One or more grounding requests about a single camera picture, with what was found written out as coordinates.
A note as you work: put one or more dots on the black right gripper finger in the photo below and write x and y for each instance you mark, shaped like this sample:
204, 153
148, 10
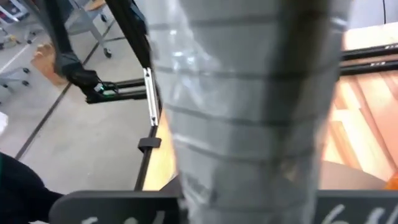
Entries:
173, 185

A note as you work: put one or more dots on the clear ridged plastic container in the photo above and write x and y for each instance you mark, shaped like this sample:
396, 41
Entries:
242, 109

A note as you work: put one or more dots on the black rounded object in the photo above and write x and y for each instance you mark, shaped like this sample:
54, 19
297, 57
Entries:
21, 193

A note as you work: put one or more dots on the brown cardboard piece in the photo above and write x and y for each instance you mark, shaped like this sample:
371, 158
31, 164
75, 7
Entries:
46, 65

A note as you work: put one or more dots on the grey wheeled cart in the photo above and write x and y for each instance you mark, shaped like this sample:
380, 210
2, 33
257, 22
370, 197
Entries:
90, 21

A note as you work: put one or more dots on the grey caster chair base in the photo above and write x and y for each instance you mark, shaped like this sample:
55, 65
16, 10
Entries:
14, 77

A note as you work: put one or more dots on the black table edge rail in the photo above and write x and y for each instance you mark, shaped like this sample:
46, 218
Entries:
144, 168

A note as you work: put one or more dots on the black rail clip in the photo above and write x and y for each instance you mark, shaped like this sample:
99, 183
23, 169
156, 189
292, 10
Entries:
149, 144

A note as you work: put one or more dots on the silver metal bracket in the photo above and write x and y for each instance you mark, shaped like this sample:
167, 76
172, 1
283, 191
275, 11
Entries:
151, 96

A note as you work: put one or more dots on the black floor frame rail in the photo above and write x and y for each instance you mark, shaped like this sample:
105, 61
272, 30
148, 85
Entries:
124, 93

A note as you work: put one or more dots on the black table frame post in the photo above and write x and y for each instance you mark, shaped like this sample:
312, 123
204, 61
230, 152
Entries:
130, 28

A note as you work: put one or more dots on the black sleeved frame leg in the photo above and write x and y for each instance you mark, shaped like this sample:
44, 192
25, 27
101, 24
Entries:
66, 59

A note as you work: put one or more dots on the black double table rail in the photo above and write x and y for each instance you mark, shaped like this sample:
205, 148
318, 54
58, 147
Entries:
370, 59

